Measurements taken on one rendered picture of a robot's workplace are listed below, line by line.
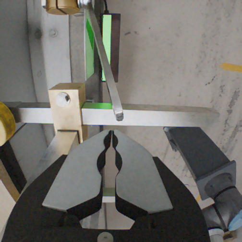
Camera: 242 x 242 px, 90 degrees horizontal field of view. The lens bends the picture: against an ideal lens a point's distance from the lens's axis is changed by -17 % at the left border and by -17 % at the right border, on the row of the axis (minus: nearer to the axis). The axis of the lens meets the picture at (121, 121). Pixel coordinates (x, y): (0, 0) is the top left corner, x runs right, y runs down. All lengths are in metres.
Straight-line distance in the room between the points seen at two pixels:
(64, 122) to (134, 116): 0.12
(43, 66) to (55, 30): 0.12
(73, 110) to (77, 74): 0.17
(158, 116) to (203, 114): 0.09
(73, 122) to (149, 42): 0.93
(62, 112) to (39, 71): 0.30
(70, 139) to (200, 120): 0.23
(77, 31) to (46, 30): 0.14
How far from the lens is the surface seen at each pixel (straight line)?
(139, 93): 1.14
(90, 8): 0.21
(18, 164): 0.49
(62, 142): 0.23
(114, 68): 0.38
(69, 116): 0.24
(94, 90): 0.39
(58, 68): 0.49
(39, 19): 0.52
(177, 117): 0.27
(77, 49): 0.39
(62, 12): 0.25
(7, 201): 0.48
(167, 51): 1.14
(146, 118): 0.25
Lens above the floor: 1.08
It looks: 63 degrees down
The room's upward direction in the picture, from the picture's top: 177 degrees clockwise
